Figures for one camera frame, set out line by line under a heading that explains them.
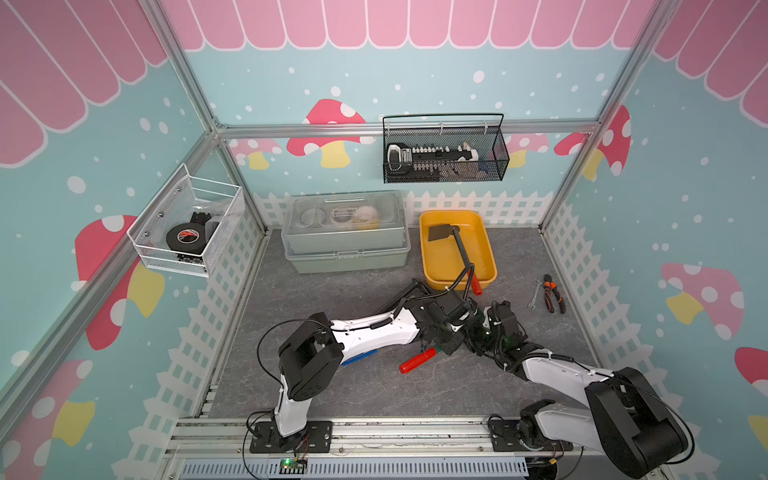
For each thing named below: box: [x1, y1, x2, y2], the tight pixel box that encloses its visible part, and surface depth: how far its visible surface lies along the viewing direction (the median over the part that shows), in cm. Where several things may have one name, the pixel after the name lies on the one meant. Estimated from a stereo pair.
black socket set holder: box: [387, 142, 479, 174], surface depth 91 cm
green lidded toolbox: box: [281, 190, 411, 274], surface depth 101 cm
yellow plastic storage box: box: [419, 211, 498, 291], surface depth 115 cm
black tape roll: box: [166, 222, 207, 253], surface depth 70 cm
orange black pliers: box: [543, 274, 567, 314], surface depth 102 cm
